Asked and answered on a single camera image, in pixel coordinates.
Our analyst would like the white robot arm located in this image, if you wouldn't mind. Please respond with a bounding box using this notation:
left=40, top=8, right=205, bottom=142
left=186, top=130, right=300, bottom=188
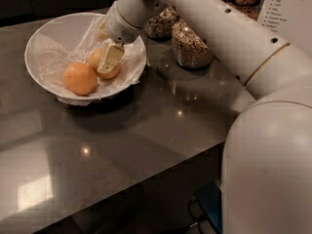
left=100, top=0, right=312, bottom=234

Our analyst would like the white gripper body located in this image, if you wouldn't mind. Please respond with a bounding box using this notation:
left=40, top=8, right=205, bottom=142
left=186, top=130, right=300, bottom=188
left=104, top=2, right=140, bottom=44

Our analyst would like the left glass cereal jar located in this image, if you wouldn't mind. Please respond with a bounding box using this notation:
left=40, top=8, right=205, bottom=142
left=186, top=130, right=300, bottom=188
left=143, top=7, right=179, bottom=39

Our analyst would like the blue grey floor box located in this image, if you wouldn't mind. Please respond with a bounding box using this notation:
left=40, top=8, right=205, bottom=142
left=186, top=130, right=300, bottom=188
left=195, top=182, right=222, bottom=234

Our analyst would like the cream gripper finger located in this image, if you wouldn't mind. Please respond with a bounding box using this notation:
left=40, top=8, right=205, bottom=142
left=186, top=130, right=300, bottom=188
left=95, top=20, right=108, bottom=42
left=97, top=42, right=125, bottom=74

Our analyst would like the white paper bowl liner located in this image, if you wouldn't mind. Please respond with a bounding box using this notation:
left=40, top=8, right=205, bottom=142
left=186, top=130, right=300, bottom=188
left=32, top=15, right=148, bottom=107

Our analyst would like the orange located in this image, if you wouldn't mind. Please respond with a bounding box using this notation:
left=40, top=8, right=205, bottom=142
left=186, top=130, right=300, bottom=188
left=62, top=62, right=98, bottom=96
left=88, top=48, right=121, bottom=80

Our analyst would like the allergens information sign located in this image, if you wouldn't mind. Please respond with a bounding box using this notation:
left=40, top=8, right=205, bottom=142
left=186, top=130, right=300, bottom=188
left=257, top=0, right=312, bottom=56

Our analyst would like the middle glass cereal jar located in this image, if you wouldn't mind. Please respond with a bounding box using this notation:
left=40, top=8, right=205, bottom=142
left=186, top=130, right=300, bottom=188
left=172, top=19, right=214, bottom=70

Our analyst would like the white bowl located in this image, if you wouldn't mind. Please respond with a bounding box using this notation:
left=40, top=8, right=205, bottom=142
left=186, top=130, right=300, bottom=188
left=24, top=12, right=147, bottom=102

